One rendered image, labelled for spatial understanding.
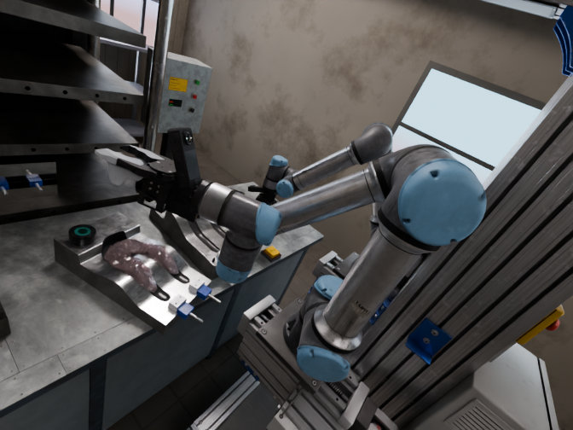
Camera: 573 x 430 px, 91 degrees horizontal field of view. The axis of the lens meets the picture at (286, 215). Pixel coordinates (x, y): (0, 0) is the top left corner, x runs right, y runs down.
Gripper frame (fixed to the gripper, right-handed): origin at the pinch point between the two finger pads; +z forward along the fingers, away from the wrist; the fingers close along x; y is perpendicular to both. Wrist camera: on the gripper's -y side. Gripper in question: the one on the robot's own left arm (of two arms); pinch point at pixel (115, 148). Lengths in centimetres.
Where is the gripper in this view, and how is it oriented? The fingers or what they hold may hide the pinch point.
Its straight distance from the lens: 65.6
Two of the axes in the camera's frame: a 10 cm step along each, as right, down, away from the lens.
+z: -9.2, -4.0, 0.1
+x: 1.6, -3.3, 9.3
